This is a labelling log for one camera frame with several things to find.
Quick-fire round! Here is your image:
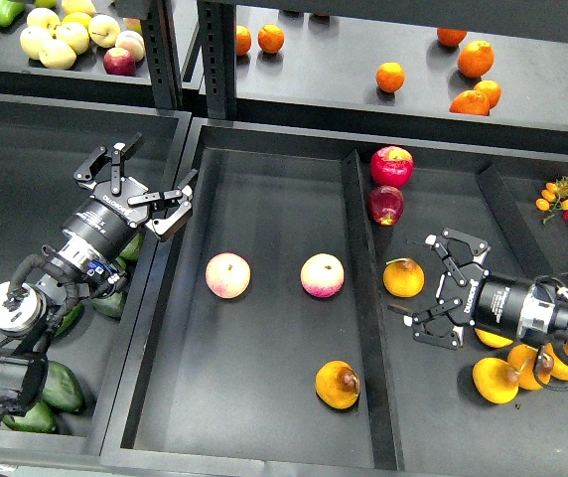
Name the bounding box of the dark green avocado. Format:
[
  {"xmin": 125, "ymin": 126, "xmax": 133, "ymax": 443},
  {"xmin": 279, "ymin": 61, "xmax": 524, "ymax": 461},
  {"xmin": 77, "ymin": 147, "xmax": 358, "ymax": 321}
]
[{"xmin": 42, "ymin": 361, "xmax": 84, "ymax": 413}]

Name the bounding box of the red apple on shelf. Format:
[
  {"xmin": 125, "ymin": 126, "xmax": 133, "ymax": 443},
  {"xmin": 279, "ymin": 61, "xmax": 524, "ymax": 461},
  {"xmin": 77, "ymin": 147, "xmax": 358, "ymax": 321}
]
[{"xmin": 103, "ymin": 47, "xmax": 136, "ymax": 77}]

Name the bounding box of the yellow pear with brown end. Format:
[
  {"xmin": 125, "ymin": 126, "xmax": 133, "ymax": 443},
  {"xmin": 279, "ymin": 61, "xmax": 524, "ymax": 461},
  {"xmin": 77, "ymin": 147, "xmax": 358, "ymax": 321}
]
[{"xmin": 315, "ymin": 360, "xmax": 360, "ymax": 410}]

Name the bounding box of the black shelf post left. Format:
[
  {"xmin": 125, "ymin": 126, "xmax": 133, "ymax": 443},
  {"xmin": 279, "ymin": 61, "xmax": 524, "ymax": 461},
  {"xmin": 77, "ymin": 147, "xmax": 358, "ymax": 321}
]
[{"xmin": 142, "ymin": 0, "xmax": 183, "ymax": 110}]

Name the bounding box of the yellow pear right back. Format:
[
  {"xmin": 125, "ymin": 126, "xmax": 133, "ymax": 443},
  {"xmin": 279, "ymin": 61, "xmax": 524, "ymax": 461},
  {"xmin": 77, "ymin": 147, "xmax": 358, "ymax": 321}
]
[{"xmin": 475, "ymin": 329, "xmax": 513, "ymax": 349}]

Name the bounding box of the black tray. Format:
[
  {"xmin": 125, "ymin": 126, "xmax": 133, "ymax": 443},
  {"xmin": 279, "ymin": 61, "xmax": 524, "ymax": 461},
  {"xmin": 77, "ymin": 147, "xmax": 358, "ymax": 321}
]
[
  {"xmin": 0, "ymin": 94, "xmax": 192, "ymax": 466},
  {"xmin": 101, "ymin": 119, "xmax": 568, "ymax": 476}
]

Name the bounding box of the pink yellow apple left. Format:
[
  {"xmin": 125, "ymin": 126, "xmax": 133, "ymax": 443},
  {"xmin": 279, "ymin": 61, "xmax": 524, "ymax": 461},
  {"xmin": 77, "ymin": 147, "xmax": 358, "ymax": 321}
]
[{"xmin": 205, "ymin": 252, "xmax": 251, "ymax": 299}]

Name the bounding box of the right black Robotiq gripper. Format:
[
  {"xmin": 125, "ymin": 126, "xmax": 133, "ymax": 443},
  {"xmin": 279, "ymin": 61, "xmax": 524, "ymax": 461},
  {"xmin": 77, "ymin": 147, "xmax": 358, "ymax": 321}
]
[{"xmin": 387, "ymin": 228, "xmax": 537, "ymax": 350}]

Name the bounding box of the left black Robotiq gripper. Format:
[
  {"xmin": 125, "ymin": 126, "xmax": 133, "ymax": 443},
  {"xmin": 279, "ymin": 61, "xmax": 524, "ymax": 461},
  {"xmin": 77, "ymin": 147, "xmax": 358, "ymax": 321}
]
[{"xmin": 63, "ymin": 132, "xmax": 199, "ymax": 260}]

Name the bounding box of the pink yellow apple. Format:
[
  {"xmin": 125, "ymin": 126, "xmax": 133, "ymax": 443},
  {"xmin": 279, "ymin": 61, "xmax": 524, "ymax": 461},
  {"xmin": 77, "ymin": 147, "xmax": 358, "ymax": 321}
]
[
  {"xmin": 300, "ymin": 253, "xmax": 345, "ymax": 298},
  {"xmin": 205, "ymin": 252, "xmax": 251, "ymax": 299}
]

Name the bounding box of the green avocado lower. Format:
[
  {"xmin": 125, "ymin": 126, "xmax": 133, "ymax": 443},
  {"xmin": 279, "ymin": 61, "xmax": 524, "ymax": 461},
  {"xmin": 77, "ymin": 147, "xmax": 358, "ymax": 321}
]
[{"xmin": 90, "ymin": 291, "xmax": 126, "ymax": 319}]

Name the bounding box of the black shelf post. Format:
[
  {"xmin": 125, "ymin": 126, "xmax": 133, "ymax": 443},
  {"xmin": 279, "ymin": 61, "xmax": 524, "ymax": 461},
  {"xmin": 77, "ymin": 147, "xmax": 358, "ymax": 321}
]
[
  {"xmin": 142, "ymin": 0, "xmax": 183, "ymax": 110},
  {"xmin": 197, "ymin": 1, "xmax": 237, "ymax": 120}
]

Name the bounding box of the black left tray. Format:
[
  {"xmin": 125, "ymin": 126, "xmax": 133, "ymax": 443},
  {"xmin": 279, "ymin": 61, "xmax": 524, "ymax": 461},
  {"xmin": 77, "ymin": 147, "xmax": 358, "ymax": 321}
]
[{"xmin": 0, "ymin": 94, "xmax": 192, "ymax": 466}]

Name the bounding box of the yellow pear with stem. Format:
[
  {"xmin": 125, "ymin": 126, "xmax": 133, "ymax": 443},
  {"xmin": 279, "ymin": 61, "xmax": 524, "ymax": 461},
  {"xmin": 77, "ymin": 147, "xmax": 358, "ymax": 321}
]
[{"xmin": 382, "ymin": 258, "xmax": 425, "ymax": 298}]

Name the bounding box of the dark red apple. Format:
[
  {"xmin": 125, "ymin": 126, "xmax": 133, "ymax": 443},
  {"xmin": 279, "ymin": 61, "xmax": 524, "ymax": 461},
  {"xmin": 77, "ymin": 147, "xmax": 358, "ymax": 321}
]
[{"xmin": 367, "ymin": 186, "xmax": 404, "ymax": 227}]

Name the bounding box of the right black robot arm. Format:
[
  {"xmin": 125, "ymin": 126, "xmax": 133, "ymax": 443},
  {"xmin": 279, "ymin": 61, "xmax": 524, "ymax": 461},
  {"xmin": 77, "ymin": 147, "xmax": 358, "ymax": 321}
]
[{"xmin": 388, "ymin": 229, "xmax": 568, "ymax": 366}]

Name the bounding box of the green bell pepper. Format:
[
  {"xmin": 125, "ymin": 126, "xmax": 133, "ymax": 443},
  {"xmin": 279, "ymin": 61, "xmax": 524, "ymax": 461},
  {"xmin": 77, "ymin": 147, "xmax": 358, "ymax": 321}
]
[{"xmin": 0, "ymin": 0, "xmax": 26, "ymax": 28}]

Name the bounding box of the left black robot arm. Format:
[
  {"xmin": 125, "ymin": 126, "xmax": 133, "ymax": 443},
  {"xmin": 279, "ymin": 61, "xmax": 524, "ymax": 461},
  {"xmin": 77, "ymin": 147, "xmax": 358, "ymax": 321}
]
[{"xmin": 0, "ymin": 134, "xmax": 198, "ymax": 424}]

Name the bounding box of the black shelf post right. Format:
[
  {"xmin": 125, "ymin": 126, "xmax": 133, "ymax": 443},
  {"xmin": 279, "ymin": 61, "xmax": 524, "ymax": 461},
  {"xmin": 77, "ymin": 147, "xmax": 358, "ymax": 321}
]
[{"xmin": 197, "ymin": 1, "xmax": 237, "ymax": 120}]

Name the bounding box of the orange far left shelf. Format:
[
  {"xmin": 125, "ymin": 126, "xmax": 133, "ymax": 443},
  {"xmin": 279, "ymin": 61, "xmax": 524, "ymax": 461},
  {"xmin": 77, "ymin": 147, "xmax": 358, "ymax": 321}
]
[{"xmin": 235, "ymin": 25, "xmax": 252, "ymax": 57}]

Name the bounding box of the green avocado under arm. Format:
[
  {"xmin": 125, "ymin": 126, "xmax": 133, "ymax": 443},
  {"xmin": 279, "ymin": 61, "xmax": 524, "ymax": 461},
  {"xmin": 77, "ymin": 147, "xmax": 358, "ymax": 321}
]
[{"xmin": 56, "ymin": 302, "xmax": 85, "ymax": 337}]

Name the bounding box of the pink yellow apple right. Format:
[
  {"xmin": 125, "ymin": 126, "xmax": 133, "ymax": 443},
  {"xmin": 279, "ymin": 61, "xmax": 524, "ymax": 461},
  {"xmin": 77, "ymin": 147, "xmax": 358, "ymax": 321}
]
[{"xmin": 300, "ymin": 253, "xmax": 345, "ymax": 298}]

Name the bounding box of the bright red apple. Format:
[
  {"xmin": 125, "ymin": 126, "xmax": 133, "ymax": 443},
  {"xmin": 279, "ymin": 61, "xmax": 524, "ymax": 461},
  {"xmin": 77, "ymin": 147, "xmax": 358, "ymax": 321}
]
[{"xmin": 369, "ymin": 146, "xmax": 414, "ymax": 189}]

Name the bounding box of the green avocado top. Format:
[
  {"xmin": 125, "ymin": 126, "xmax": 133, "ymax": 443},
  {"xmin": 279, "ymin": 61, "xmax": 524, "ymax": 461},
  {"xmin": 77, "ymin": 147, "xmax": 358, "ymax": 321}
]
[{"xmin": 119, "ymin": 234, "xmax": 144, "ymax": 262}]

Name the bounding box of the yellow pear right front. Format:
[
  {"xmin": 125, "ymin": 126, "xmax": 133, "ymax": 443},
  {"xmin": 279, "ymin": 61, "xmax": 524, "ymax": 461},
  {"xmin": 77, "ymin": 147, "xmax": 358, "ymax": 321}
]
[{"xmin": 472, "ymin": 357, "xmax": 519, "ymax": 404}]

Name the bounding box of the yellow pear far right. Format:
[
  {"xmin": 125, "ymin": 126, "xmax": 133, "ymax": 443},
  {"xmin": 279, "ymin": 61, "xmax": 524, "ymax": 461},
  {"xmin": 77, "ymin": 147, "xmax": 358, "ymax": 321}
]
[{"xmin": 544, "ymin": 342, "xmax": 568, "ymax": 383}]

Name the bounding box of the yellow pear right middle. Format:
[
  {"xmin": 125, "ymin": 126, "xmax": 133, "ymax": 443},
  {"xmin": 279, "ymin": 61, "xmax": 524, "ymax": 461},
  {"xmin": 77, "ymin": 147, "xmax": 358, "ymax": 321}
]
[{"xmin": 506, "ymin": 344, "xmax": 554, "ymax": 391}]

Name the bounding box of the orange front right shelf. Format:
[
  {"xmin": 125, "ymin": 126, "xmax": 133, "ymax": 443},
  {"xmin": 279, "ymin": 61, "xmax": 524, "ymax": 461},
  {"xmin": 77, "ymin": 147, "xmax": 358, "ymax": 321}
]
[{"xmin": 449, "ymin": 89, "xmax": 491, "ymax": 115}]

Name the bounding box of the orange middle shelf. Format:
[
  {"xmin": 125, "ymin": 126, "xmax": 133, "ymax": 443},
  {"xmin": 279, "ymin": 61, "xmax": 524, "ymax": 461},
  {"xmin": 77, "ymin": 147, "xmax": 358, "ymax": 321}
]
[{"xmin": 375, "ymin": 62, "xmax": 405, "ymax": 93}]

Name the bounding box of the large orange shelf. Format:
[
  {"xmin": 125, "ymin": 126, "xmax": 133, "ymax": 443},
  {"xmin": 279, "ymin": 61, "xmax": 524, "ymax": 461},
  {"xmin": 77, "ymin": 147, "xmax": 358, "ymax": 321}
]
[{"xmin": 457, "ymin": 40, "xmax": 496, "ymax": 79}]

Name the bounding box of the pale peach on shelf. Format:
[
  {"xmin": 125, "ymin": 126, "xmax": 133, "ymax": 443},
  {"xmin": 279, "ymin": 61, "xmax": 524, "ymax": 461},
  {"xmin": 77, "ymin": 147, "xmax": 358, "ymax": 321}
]
[{"xmin": 115, "ymin": 30, "xmax": 146, "ymax": 63}]

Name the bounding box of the black centre tray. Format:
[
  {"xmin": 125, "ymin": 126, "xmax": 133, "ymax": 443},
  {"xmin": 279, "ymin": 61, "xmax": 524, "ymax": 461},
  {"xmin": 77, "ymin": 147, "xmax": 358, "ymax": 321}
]
[{"xmin": 101, "ymin": 119, "xmax": 568, "ymax": 476}]

